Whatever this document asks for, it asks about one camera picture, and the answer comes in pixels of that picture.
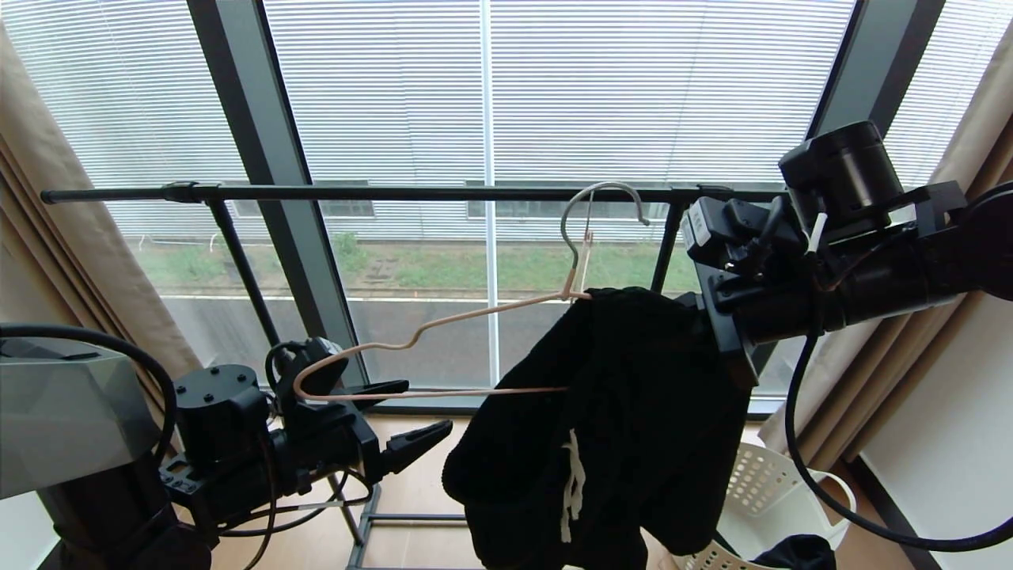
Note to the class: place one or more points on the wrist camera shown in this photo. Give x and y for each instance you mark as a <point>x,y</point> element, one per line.
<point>712,226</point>
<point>316,372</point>

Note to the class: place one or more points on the beige curtain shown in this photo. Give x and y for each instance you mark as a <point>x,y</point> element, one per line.
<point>79,261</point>
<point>839,427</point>

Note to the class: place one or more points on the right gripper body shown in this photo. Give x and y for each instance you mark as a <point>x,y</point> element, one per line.
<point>791,313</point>

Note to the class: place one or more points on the pink clothes hanger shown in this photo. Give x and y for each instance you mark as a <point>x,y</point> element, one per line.
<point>435,393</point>
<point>589,218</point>

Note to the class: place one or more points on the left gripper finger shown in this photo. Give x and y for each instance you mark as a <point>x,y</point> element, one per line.
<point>372,392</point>
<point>407,451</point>

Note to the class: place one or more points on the white laundry basket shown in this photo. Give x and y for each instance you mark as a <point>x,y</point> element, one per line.
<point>760,483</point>

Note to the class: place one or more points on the black clothes rack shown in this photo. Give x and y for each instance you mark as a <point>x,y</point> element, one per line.
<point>356,193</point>

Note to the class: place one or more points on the window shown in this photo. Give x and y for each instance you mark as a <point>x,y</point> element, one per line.
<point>237,79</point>

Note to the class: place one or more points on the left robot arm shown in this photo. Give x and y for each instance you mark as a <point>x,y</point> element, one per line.
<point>71,412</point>

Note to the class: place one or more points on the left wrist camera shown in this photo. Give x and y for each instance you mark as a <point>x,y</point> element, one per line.
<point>316,372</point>

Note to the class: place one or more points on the black shorts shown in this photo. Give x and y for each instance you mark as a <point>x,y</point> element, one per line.
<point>633,412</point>

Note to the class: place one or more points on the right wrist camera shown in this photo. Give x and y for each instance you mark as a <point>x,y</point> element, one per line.
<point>712,226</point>

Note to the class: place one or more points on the black garment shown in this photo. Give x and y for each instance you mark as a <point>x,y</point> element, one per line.
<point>799,554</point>

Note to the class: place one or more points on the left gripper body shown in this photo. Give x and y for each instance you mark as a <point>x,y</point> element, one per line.
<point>324,451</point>

